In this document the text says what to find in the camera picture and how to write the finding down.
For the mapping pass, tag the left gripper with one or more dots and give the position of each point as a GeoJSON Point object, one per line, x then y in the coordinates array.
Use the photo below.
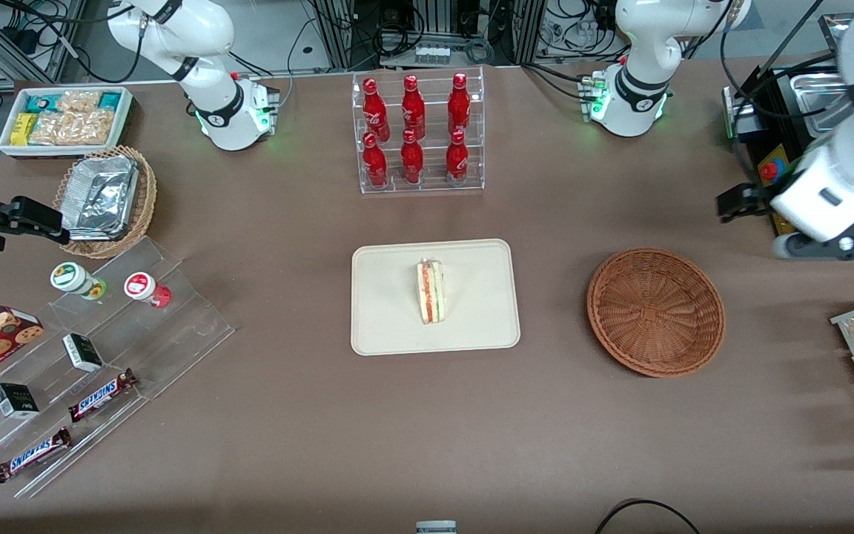
{"type": "Point", "coordinates": [756, 199]}

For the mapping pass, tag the triangular sandwich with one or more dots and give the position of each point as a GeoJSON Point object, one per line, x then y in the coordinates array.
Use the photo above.
{"type": "Point", "coordinates": [431, 293]}

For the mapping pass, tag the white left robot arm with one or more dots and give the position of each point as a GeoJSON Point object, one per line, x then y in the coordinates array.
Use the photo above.
{"type": "Point", "coordinates": [642, 44]}

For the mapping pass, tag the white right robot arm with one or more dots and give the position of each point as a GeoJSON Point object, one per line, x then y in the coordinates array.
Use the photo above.
{"type": "Point", "coordinates": [208, 44]}

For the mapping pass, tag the light wicker basket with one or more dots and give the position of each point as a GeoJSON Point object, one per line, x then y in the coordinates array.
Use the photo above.
{"type": "Point", "coordinates": [145, 200]}

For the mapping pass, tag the brown round wicker basket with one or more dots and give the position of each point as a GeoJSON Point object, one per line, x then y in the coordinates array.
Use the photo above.
{"type": "Point", "coordinates": [653, 311]}

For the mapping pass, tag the cream rectangular plastic tray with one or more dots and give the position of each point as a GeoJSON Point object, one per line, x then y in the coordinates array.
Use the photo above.
{"type": "Point", "coordinates": [382, 297]}

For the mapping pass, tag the green-lidded sunflower jar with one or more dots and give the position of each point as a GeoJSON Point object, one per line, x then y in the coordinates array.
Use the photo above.
{"type": "Point", "coordinates": [70, 278]}

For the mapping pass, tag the white snack bin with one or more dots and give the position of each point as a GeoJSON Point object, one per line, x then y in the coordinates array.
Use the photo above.
{"type": "Point", "coordinates": [8, 148]}

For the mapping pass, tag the yellow snack packet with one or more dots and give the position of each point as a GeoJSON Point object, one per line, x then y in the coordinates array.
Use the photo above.
{"type": "Point", "coordinates": [24, 128]}

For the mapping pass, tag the teal snack packet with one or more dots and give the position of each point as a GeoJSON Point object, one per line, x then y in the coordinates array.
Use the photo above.
{"type": "Point", "coordinates": [41, 102]}
{"type": "Point", "coordinates": [110, 100]}

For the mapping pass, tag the red-lidded small jar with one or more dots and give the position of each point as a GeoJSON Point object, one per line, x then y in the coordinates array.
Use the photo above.
{"type": "Point", "coordinates": [141, 287]}

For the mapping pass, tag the small black carton box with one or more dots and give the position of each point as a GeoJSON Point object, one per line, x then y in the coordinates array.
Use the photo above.
{"type": "Point", "coordinates": [15, 400]}
{"type": "Point", "coordinates": [83, 352]}

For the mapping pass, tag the clear acrylic stepped shelf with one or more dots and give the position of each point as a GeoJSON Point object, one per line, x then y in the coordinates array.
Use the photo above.
{"type": "Point", "coordinates": [138, 348]}

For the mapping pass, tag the Snickers chocolate bar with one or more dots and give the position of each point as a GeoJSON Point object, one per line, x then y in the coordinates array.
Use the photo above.
{"type": "Point", "coordinates": [103, 394]}
{"type": "Point", "coordinates": [32, 454]}

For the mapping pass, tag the red cola bottle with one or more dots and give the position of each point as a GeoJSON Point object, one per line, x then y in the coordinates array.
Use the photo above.
{"type": "Point", "coordinates": [375, 107]}
{"type": "Point", "coordinates": [459, 104]}
{"type": "Point", "coordinates": [412, 159]}
{"type": "Point", "coordinates": [413, 107]}
{"type": "Point", "coordinates": [375, 163]}
{"type": "Point", "coordinates": [457, 159]}

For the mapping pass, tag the clear acrylic bottle rack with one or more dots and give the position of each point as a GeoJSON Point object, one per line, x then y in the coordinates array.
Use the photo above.
{"type": "Point", "coordinates": [431, 182]}

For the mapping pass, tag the white power strip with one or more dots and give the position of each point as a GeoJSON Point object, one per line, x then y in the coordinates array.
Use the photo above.
{"type": "Point", "coordinates": [432, 55]}

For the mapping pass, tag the small grey device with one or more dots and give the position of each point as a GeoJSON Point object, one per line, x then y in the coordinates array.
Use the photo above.
{"type": "Point", "coordinates": [436, 527]}

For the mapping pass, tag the aluminium profile frame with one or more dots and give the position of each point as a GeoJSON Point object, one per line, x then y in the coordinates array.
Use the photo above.
{"type": "Point", "coordinates": [427, 22]}

